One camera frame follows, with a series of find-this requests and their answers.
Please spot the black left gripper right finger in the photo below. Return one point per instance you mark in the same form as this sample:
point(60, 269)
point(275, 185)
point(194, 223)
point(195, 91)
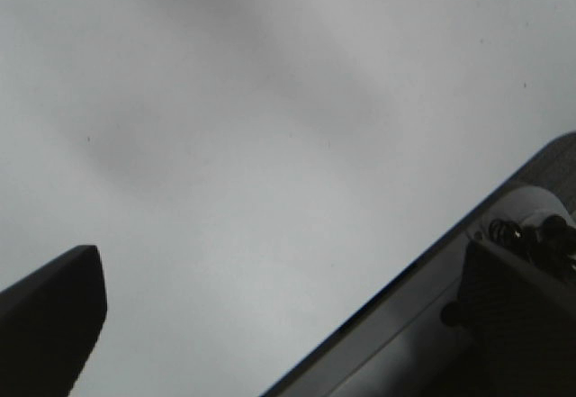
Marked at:
point(522, 325)

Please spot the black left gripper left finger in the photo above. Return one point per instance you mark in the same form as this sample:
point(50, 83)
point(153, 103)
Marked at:
point(50, 322)

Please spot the grey robot base with cables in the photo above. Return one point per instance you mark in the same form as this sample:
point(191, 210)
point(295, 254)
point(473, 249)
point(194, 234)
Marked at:
point(531, 223)

